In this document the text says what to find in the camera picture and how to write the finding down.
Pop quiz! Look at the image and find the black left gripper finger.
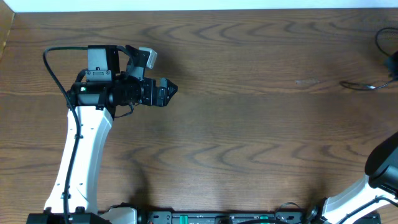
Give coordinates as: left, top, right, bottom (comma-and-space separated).
157, 91, 175, 107
160, 78, 178, 93

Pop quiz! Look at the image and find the black USB cable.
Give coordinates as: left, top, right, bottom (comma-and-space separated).
339, 77, 397, 91

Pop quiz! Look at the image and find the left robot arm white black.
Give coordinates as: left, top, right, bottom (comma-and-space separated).
27, 45, 178, 224

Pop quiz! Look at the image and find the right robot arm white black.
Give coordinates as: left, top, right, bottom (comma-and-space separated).
303, 133, 397, 223

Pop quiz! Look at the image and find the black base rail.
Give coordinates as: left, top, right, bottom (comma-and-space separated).
99, 202, 382, 224

